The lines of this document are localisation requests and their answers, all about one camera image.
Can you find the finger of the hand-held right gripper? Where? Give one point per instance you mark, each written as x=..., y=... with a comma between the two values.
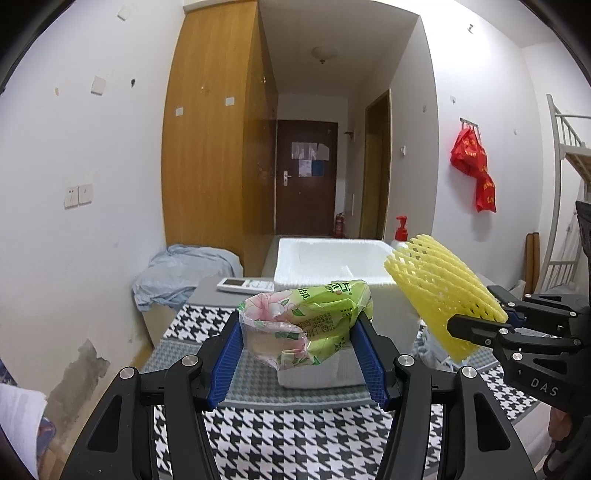
x=540, y=307
x=480, y=330

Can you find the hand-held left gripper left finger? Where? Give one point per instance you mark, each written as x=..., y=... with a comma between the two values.
x=226, y=364

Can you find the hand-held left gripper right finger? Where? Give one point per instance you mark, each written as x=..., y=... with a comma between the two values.
x=369, y=364

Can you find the yellow foam fruit net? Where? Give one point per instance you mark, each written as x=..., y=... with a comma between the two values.
x=438, y=286

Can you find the green flowered plastic packet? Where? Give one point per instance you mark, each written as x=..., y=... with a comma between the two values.
x=323, y=314

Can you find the white foam box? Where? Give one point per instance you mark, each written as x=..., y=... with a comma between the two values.
x=300, y=258

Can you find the person's right hand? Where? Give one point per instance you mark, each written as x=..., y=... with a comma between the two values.
x=559, y=424

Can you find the leaning wooden board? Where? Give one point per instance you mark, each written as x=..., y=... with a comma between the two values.
x=533, y=263

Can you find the light grey sheet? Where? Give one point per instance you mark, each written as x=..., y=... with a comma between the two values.
x=171, y=323

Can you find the white remote control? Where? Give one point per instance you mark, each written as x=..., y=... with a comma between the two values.
x=242, y=285

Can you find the houndstooth patterned cloth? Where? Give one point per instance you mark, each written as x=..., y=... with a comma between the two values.
x=286, y=438

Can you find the light blue bedding bundle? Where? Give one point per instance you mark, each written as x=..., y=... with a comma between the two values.
x=184, y=272

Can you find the white metal bunk bed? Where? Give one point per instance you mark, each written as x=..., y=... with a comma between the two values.
x=554, y=184

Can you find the red printed bag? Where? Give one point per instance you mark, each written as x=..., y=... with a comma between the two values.
x=468, y=152
x=485, y=194

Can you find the white pump bottle red cap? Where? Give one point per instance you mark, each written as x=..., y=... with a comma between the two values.
x=400, y=228

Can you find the red fire extinguisher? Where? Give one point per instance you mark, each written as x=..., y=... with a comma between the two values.
x=339, y=226

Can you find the dark brown door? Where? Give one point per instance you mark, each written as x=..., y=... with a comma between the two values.
x=318, y=207

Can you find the light wooden side door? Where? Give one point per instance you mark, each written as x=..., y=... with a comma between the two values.
x=374, y=184

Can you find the colourful patterned cloth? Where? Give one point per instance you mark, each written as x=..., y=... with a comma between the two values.
x=47, y=429

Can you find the blue paper notice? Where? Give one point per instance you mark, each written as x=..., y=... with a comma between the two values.
x=318, y=167

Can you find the white paper notice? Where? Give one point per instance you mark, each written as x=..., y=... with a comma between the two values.
x=323, y=152
x=304, y=150
x=305, y=168

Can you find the white paper sheets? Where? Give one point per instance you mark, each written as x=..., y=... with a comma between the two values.
x=21, y=424

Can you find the wooden wardrobe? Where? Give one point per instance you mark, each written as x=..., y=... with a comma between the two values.
x=207, y=138

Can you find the round ceiling lamp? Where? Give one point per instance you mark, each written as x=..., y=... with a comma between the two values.
x=323, y=51

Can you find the metal wall hook rack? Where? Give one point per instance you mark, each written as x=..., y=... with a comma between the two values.
x=469, y=122

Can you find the white wall socket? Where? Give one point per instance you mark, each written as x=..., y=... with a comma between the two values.
x=71, y=196
x=85, y=194

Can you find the white wall switch plate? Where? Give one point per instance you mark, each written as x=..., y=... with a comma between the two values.
x=99, y=85

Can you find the white wall cover plate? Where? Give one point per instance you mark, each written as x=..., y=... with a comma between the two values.
x=123, y=12

